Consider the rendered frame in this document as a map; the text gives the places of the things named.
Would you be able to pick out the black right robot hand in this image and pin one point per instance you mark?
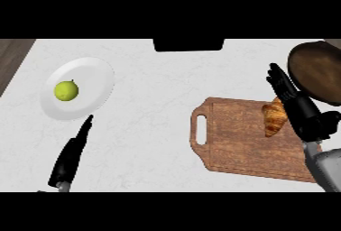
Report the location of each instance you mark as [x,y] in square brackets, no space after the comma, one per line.
[302,111]

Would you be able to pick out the black appliance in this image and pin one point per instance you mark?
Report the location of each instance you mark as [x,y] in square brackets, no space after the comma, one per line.
[188,44]

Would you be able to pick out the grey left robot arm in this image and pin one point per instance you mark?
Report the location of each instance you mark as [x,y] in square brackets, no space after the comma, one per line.
[64,187]

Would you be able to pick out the brown wooden cutting board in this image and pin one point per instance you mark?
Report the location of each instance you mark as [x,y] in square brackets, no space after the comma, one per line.
[240,141]

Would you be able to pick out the golden croissant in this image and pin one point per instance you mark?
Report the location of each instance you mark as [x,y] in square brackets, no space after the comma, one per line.
[274,118]

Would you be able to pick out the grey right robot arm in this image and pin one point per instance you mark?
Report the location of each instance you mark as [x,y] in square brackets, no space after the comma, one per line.
[324,168]

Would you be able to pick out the dark brown pan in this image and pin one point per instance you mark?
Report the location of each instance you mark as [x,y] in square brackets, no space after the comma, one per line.
[318,72]

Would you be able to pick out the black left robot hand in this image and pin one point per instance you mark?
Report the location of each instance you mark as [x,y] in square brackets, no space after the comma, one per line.
[69,158]

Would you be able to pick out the green lime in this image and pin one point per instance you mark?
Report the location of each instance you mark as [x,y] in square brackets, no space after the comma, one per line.
[66,90]

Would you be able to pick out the white round plate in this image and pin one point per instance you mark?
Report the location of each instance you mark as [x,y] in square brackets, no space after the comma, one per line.
[79,87]

